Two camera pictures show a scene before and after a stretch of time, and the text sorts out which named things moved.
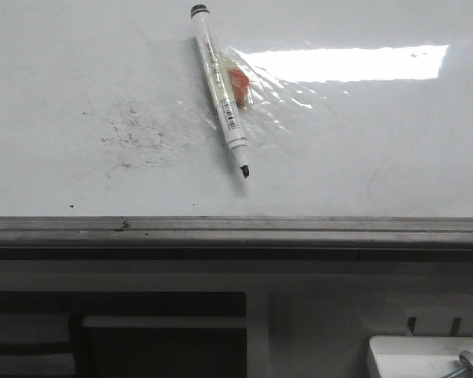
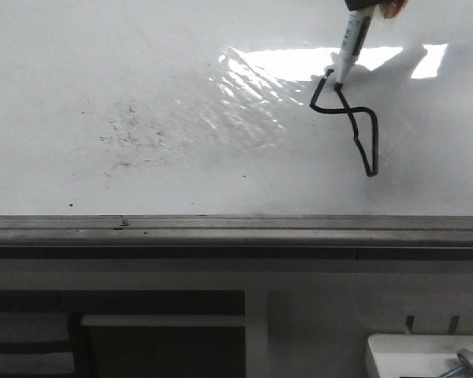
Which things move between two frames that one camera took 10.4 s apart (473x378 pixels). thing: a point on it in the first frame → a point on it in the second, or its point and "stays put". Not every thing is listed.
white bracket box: (422, 356) stays put
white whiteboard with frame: (366, 124) stays put
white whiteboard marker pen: (218, 79) → (357, 27)
